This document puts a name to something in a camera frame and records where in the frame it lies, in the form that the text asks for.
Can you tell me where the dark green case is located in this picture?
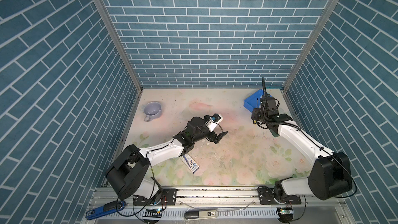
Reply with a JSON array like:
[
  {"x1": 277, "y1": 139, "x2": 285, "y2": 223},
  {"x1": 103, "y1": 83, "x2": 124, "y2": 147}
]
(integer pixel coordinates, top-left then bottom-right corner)
[{"x1": 268, "y1": 125, "x2": 280, "y2": 138}]

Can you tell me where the aluminium front rail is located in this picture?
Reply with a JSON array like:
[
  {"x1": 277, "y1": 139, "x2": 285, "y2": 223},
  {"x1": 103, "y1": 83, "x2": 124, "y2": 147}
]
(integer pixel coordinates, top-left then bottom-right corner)
[{"x1": 86, "y1": 186, "x2": 346, "y2": 209}]

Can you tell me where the grey handheld device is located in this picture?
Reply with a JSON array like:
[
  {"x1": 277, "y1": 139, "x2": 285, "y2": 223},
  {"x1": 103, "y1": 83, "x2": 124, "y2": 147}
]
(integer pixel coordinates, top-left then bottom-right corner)
[{"x1": 184, "y1": 210, "x2": 218, "y2": 220}]

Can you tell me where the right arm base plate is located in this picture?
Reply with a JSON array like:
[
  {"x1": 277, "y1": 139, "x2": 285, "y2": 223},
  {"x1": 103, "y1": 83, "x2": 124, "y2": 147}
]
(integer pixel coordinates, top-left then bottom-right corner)
[{"x1": 257, "y1": 186, "x2": 302, "y2": 205}]

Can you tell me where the toothpaste box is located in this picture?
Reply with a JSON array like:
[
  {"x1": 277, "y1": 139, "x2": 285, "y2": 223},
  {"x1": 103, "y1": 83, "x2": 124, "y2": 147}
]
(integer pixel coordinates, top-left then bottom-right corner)
[{"x1": 180, "y1": 154, "x2": 200, "y2": 174}]

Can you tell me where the blue plastic bin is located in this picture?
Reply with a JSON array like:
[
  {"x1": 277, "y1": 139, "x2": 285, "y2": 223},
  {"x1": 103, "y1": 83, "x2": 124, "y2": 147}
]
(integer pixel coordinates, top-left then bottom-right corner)
[{"x1": 244, "y1": 89, "x2": 264, "y2": 113}]

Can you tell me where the lavender ceramic mug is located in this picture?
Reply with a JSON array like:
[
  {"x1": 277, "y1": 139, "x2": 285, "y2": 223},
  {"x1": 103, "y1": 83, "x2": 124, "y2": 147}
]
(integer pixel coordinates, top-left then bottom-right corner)
[{"x1": 143, "y1": 102, "x2": 162, "y2": 122}]

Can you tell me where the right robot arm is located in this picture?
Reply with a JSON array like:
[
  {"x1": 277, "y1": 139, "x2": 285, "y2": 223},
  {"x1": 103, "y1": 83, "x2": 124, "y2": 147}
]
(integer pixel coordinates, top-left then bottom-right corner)
[{"x1": 251, "y1": 79, "x2": 358, "y2": 204}]

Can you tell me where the white slotted cable duct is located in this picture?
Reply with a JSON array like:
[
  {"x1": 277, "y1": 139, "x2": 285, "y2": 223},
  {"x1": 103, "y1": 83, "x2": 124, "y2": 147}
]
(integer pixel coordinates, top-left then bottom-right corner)
[{"x1": 102, "y1": 207, "x2": 280, "y2": 219}]

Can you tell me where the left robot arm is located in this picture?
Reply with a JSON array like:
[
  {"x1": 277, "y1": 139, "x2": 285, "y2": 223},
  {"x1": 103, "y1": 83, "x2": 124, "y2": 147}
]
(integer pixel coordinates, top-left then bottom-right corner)
[{"x1": 105, "y1": 114, "x2": 227, "y2": 200}]

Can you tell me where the blue utility knife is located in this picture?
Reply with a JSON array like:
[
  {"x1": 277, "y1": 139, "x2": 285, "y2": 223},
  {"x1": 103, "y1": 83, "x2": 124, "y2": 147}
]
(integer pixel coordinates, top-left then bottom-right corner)
[{"x1": 86, "y1": 200, "x2": 127, "y2": 220}]

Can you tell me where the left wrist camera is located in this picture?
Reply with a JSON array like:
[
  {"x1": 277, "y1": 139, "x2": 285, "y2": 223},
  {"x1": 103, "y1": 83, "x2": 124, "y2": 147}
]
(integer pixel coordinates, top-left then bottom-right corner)
[{"x1": 204, "y1": 114, "x2": 223, "y2": 132}]

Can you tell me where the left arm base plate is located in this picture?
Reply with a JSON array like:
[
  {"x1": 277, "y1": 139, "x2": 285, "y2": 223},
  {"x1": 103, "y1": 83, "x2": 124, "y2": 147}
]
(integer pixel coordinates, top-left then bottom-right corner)
[{"x1": 133, "y1": 188, "x2": 177, "y2": 206}]

